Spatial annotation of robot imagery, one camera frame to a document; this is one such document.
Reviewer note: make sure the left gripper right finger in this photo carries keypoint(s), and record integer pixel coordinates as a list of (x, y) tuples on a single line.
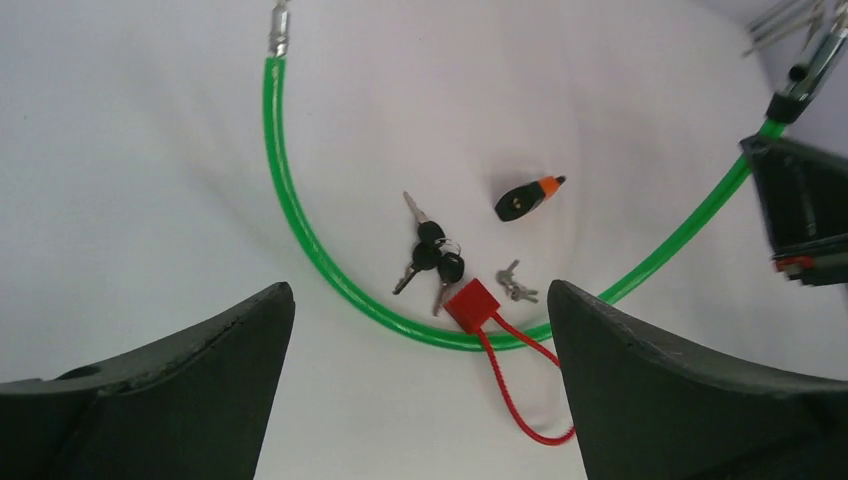
[(649, 404)]

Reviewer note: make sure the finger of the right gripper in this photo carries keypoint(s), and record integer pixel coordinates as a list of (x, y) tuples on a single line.
[(802, 191)]

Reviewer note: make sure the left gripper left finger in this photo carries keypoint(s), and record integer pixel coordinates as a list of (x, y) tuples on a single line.
[(192, 405)]

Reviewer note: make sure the green cable lock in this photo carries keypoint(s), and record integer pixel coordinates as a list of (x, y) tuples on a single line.
[(639, 104)]

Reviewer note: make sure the small silver lock key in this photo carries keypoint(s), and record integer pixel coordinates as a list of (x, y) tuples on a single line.
[(515, 290)]

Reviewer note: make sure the silver key bunch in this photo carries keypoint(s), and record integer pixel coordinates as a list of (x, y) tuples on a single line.
[(784, 18)]

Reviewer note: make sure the orange padlock with keys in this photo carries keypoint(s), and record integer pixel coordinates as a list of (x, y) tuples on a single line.
[(520, 201)]

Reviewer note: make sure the black headed padlock keys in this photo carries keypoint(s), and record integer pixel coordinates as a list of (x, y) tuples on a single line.
[(432, 252)]

